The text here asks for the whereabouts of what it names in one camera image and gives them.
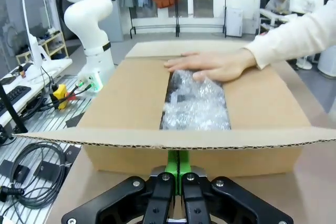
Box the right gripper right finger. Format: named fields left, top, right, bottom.
left=178, top=150, right=293, bottom=224

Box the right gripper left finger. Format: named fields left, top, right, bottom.
left=61, top=150, right=180, bottom=224

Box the bubble clock bundle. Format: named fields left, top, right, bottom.
left=159, top=69, right=232, bottom=131

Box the brown cardboard box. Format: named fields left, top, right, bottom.
left=14, top=40, right=336, bottom=179

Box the person's right forearm white sleeve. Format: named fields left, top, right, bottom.
left=240, top=0, right=336, bottom=70

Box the person's right hand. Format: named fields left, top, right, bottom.
left=164, top=47, right=258, bottom=82

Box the black clothes rack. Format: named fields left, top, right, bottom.
left=129, top=0, right=229, bottom=38

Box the black slanted pole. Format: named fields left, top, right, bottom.
left=0, top=79, right=28, bottom=134

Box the white air purifier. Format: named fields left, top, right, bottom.
left=225, top=7, right=244, bottom=37

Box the black keyboard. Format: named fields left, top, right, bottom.
left=0, top=86, right=32, bottom=117

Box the light wooden shelf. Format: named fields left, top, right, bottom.
left=15, top=31, right=69, bottom=65

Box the white monitor on stand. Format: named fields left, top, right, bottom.
left=20, top=0, right=50, bottom=80

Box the coiled black cable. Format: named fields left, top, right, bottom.
left=9, top=141, right=67, bottom=208

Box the black mounting bracket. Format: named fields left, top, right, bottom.
left=34, top=160, right=58, bottom=182

